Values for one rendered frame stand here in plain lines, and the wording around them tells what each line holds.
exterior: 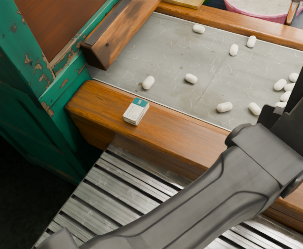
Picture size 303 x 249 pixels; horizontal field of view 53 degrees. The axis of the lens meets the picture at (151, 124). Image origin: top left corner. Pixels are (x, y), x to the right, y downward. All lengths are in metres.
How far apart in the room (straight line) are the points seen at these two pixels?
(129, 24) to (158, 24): 0.14
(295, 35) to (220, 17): 0.20
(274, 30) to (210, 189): 0.66
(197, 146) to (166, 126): 0.08
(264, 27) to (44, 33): 0.55
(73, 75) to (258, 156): 0.55
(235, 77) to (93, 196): 0.45
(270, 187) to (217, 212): 0.06
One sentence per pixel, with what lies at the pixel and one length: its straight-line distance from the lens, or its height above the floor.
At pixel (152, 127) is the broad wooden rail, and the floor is 0.76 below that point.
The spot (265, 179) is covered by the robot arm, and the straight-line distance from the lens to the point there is 0.31.
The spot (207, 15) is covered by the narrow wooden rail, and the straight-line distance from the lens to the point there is 0.92.
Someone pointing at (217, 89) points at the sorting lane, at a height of 0.74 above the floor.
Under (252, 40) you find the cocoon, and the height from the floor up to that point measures 0.76.
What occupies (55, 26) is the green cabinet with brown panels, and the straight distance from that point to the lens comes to 0.71.
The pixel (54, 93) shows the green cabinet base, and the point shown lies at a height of 0.81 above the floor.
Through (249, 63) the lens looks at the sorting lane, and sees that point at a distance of 0.83.
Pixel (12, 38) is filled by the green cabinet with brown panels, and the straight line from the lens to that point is 0.62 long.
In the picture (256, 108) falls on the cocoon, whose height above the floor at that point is 0.76.
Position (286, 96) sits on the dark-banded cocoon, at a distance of 0.76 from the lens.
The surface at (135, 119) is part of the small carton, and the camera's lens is 0.67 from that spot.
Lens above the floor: 1.34
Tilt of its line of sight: 57 degrees down
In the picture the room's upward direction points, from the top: 12 degrees counter-clockwise
